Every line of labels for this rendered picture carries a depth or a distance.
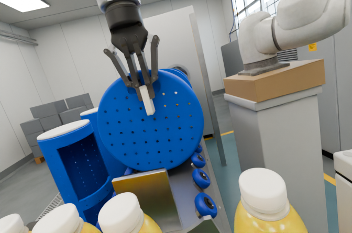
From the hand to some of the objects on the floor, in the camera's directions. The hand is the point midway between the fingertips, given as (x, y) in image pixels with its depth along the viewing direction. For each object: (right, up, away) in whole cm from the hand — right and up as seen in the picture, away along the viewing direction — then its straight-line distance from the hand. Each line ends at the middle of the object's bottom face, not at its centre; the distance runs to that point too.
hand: (147, 99), depth 39 cm
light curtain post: (+64, -76, +153) cm, 182 cm away
